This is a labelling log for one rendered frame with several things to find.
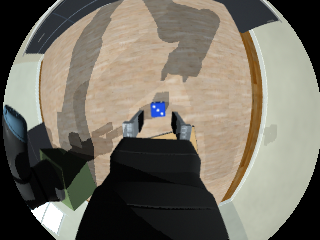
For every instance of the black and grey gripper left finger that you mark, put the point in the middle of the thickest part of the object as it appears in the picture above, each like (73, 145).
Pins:
(134, 125)

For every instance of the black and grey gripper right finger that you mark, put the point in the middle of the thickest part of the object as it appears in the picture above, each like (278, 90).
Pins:
(180, 129)

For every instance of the tan flat mat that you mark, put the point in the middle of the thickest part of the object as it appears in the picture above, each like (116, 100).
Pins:
(173, 136)

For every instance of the blue die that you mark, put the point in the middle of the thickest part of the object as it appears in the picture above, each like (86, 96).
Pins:
(158, 109)

